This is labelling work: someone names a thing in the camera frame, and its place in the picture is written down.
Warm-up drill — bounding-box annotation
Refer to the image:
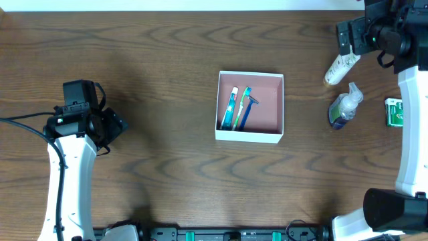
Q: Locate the white bamboo print lotion tube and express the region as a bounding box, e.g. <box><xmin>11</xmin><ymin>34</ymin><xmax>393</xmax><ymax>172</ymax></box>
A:
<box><xmin>323</xmin><ymin>52</ymin><xmax>360</xmax><ymax>86</ymax></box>

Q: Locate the clear foam pump bottle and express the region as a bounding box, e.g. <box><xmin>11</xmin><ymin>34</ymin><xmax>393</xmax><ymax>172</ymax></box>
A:
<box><xmin>328</xmin><ymin>82</ymin><xmax>364</xmax><ymax>130</ymax></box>

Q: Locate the green toothpaste tube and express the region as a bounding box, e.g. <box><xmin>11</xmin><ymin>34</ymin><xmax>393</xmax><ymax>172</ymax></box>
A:
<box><xmin>220</xmin><ymin>86</ymin><xmax>239</xmax><ymax>131</ymax></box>

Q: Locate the green white toothbrush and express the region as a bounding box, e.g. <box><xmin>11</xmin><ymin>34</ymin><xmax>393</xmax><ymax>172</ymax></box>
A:
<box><xmin>232</xmin><ymin>86</ymin><xmax>251</xmax><ymax>131</ymax></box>

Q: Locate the blue disposable razor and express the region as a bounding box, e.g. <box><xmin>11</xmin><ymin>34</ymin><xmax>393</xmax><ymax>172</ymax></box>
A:
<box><xmin>238</xmin><ymin>96</ymin><xmax>259</xmax><ymax>131</ymax></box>

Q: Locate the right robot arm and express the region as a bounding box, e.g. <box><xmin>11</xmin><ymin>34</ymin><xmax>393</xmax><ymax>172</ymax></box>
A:
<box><xmin>324</xmin><ymin>0</ymin><xmax>427</xmax><ymax>240</ymax></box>

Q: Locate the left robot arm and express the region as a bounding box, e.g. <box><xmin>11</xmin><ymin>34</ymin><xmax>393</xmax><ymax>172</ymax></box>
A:
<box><xmin>39</xmin><ymin>103</ymin><xmax>128</xmax><ymax>240</ymax></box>

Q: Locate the green white soap bar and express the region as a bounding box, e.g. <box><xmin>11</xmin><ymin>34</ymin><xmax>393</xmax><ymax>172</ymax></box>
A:
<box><xmin>385</xmin><ymin>98</ymin><xmax>403</xmax><ymax>128</ymax></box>

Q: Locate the white box pink interior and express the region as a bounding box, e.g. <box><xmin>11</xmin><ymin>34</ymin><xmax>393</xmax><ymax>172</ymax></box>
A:
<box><xmin>215</xmin><ymin>71</ymin><xmax>284</xmax><ymax>144</ymax></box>

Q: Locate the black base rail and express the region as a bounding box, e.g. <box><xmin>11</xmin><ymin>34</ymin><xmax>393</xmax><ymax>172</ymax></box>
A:
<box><xmin>93</xmin><ymin>224</ymin><xmax>335</xmax><ymax>241</ymax></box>

